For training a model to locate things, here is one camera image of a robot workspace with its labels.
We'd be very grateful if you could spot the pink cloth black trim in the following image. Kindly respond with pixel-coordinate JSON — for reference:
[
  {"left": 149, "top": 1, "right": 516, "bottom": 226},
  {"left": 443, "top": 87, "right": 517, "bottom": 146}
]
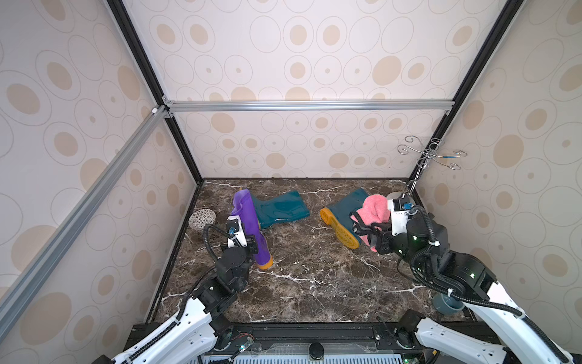
[{"left": 350, "top": 194, "right": 392, "bottom": 253}]

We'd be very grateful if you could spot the purple rubber boot yellow sole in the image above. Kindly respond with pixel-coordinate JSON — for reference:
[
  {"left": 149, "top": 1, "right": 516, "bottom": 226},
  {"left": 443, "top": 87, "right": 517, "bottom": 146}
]
[{"left": 230, "top": 189, "right": 273, "bottom": 270}]

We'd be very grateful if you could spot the teal rubber boot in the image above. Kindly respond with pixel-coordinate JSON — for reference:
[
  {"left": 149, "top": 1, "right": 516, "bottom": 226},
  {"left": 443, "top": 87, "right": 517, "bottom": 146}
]
[
  {"left": 320, "top": 188, "right": 368, "bottom": 250},
  {"left": 253, "top": 190, "right": 311, "bottom": 229}
]

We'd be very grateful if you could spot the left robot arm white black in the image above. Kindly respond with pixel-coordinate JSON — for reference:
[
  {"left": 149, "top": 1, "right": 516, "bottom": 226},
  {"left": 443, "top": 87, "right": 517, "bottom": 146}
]
[{"left": 94, "top": 216, "right": 259, "bottom": 363}]

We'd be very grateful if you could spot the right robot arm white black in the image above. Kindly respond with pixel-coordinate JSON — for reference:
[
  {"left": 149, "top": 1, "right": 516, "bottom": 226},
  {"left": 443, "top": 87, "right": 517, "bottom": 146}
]
[{"left": 352, "top": 204, "right": 574, "bottom": 363}]

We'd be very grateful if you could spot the patterned white bowl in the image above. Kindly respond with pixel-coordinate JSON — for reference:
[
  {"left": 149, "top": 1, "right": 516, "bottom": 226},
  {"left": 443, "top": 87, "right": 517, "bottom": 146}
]
[{"left": 188, "top": 209, "right": 217, "bottom": 231}]

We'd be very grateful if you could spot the grey-blue ceramic cup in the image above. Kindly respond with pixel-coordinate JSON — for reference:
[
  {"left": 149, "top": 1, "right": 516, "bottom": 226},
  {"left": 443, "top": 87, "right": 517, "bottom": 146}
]
[{"left": 432, "top": 294, "right": 465, "bottom": 316}]

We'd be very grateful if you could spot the chrome hook stand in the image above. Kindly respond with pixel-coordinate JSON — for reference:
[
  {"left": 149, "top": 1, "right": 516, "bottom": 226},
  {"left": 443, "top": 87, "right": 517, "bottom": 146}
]
[{"left": 397, "top": 135, "right": 468, "bottom": 199}]

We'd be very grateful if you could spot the diagonal aluminium bar left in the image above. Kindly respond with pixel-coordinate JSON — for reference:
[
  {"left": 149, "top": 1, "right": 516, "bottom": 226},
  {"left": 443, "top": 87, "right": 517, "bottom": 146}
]
[{"left": 1, "top": 105, "right": 168, "bottom": 340}]

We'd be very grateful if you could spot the horizontal aluminium bar back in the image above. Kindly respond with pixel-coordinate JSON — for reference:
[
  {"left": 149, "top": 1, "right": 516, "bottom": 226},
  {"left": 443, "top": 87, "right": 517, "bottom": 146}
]
[{"left": 167, "top": 99, "right": 455, "bottom": 113}]

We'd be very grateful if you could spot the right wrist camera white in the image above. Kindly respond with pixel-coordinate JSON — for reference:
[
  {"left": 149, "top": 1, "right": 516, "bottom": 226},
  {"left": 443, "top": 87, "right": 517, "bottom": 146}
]
[{"left": 386, "top": 192, "right": 415, "bottom": 236}]

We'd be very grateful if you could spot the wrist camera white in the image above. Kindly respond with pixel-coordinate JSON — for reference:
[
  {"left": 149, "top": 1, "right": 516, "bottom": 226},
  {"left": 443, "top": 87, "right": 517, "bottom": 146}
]
[
  {"left": 226, "top": 215, "right": 248, "bottom": 248},
  {"left": 386, "top": 192, "right": 415, "bottom": 236}
]

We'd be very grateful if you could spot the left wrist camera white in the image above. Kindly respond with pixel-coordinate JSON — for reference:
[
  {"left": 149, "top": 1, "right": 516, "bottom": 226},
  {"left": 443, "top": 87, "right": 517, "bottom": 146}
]
[{"left": 226, "top": 215, "right": 248, "bottom": 248}]

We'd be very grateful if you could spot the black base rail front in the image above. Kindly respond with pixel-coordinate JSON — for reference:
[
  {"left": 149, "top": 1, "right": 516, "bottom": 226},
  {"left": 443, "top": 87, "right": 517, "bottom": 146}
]
[{"left": 119, "top": 322, "right": 510, "bottom": 364}]

